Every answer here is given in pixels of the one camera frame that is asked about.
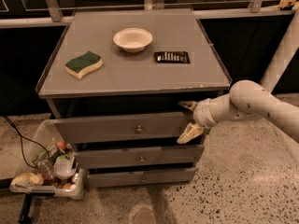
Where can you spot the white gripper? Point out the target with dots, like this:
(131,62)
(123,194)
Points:
(202,114)

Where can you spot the green yellow sponge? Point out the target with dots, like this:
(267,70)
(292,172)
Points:
(83,64)

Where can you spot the grey drawer cabinet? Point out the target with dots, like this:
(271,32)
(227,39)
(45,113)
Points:
(132,83)

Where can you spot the white cup in bin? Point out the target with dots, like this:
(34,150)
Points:
(63,169)

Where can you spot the yellow object on ledge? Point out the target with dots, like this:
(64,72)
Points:
(286,4)

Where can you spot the grey middle drawer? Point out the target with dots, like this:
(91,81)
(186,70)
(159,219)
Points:
(139,156)

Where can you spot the black snack packet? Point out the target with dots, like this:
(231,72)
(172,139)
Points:
(172,57)

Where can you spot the banana peel in bin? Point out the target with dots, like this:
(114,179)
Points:
(28,180)

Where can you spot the grey drawer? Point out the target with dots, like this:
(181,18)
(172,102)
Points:
(123,127)
(150,177)
(139,156)

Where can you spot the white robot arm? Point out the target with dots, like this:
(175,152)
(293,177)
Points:
(249,100)

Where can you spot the white paper bowl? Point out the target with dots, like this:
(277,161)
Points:
(132,40)

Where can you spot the grey bottom drawer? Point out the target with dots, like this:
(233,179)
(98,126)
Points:
(150,177)

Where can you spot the metal window railing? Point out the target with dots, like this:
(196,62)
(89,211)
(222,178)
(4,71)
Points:
(31,13)

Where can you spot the clear plastic bin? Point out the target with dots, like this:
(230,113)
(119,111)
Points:
(45,148)

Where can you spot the black stand base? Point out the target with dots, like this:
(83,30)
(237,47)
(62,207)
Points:
(25,209)

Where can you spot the grey top drawer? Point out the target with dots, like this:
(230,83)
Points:
(123,127)

